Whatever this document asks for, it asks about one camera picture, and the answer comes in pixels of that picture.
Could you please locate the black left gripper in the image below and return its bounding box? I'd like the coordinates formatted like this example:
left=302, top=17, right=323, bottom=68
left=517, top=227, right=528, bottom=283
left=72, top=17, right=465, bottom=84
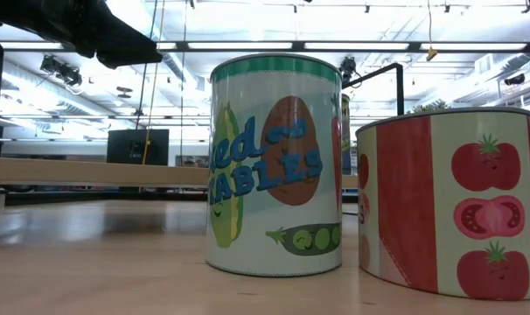
left=0, top=0, right=164, bottom=69

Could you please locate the mixed vegetables can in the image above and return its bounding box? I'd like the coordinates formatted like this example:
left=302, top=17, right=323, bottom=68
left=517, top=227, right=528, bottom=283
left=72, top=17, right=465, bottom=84
left=206, top=52, right=344, bottom=278

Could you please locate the wooden shelf board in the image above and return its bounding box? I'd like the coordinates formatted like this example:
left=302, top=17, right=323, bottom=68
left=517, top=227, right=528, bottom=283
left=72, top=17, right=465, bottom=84
left=0, top=157, right=359, bottom=190

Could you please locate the black ceiling spotlight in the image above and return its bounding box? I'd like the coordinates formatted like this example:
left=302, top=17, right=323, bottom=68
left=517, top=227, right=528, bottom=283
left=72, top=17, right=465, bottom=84
left=39, top=54, right=83, bottom=88

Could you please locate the black monitor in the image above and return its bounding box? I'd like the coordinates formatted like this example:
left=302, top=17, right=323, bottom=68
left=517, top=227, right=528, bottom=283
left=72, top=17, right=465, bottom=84
left=106, top=129, right=171, bottom=166

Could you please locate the blue can yellow label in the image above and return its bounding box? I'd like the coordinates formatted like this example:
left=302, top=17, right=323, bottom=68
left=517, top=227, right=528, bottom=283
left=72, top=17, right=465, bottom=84
left=341, top=93, right=352, bottom=176

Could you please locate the yellow hanging connector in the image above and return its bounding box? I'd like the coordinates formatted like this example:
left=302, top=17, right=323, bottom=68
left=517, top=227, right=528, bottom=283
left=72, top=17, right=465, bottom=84
left=425, top=0, right=439, bottom=62

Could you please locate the wide red tomato can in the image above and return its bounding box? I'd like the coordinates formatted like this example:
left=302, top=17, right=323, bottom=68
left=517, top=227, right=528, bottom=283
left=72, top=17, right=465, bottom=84
left=355, top=107, right=530, bottom=302

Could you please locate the black hanging cable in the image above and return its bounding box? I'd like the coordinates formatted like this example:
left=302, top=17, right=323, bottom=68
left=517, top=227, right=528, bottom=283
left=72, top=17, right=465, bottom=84
left=135, top=63, right=149, bottom=130

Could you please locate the yellow hanging cable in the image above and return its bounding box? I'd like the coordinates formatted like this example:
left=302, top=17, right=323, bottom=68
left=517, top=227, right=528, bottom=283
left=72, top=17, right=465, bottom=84
left=141, top=50, right=162, bottom=166

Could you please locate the black rig frame bar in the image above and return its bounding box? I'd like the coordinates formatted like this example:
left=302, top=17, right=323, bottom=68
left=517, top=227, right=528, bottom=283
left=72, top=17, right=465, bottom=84
left=0, top=40, right=530, bottom=54

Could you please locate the small black mounted camera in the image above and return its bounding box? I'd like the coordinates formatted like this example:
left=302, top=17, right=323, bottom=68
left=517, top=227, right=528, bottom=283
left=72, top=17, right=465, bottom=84
left=338, top=55, right=358, bottom=84

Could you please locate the black camera bracket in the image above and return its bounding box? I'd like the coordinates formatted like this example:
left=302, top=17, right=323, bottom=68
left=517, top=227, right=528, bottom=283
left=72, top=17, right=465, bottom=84
left=343, top=62, right=405, bottom=116

